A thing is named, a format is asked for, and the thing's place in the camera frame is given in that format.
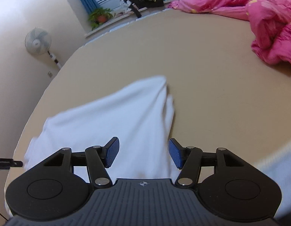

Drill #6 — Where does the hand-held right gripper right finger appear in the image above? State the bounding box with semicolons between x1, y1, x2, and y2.
168;138;245;189

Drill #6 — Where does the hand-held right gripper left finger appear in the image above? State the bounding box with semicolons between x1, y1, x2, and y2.
43;137;120;189

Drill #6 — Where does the white long-sleeve shirt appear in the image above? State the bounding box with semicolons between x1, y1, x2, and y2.
23;75;181;182

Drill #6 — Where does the tan bed mat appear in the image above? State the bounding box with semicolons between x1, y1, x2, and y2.
5;7;291;182

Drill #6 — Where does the bed with striped sheet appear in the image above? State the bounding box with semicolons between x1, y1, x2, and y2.
82;8;291;222

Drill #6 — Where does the white standing fan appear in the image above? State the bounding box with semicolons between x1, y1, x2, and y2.
25;27;62;69

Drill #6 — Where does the potted green plant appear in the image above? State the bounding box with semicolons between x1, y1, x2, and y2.
88;8;113;30

